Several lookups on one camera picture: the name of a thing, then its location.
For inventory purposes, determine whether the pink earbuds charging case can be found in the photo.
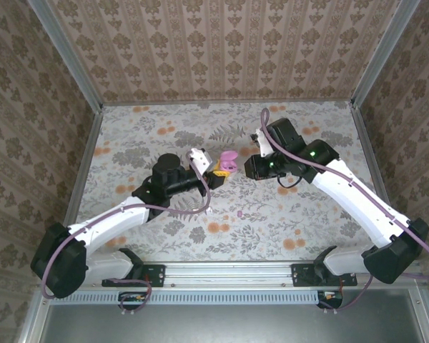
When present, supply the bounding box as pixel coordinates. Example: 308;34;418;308
220;149;240;173

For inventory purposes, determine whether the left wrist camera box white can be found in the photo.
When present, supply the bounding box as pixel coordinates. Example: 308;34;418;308
188;147;216;175

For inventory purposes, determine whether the grey metal panel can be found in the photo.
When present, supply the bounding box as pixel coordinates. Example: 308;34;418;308
39;303;427;343

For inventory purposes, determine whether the black cable junction box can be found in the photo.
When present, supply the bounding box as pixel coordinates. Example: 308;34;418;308
316;289;344;310
117;291;148;312

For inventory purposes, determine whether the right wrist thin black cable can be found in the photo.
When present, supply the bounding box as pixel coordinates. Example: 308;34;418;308
276;172;304;189

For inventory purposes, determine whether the right aluminium corner post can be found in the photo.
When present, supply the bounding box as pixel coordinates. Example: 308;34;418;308
350;0;425;108

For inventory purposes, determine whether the aluminium side rail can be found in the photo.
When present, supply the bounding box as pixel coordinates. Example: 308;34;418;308
52;106;104;264
350;103;410;260

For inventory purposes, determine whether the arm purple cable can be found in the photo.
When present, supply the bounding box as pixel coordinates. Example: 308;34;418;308
260;108;429;312
41;150;212;315

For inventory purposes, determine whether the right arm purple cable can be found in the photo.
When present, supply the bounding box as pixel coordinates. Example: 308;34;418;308
260;108;429;312

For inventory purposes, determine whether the aluminium corner post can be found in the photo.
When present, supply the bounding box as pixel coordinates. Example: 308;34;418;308
350;0;425;108
26;0;104;112

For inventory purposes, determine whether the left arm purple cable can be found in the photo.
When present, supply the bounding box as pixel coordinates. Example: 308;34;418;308
41;150;212;315

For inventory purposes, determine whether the grey slotted cable duct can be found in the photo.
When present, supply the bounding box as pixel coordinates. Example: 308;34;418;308
51;289;344;305

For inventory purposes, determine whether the left aluminium corner post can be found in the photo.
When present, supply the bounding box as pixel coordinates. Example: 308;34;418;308
26;0;104;112

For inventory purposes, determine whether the aluminium lower frame bar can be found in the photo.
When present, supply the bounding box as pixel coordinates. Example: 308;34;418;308
16;296;53;343
409;287;429;343

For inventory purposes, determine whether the thin aluminium wall rail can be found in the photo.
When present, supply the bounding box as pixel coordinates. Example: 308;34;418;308
102;99;355;106

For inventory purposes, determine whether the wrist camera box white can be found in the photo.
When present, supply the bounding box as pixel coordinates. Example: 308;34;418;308
253;127;273;158
188;147;216;175

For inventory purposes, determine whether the left black cable junction box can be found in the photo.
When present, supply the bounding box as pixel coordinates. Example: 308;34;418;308
117;291;148;312

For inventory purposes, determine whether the right aluminium side rail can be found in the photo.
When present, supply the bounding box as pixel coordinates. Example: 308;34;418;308
350;103;410;260

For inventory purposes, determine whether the left aluminium side rail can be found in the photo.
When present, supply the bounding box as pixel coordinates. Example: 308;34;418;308
52;106;104;264

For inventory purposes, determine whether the right black cable junction box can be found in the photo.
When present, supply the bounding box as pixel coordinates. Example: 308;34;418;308
316;289;344;310

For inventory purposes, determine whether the long aluminium base rail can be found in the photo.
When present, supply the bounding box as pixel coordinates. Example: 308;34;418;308
39;260;425;287

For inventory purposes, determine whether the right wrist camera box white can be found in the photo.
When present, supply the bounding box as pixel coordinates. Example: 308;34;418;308
253;127;273;158

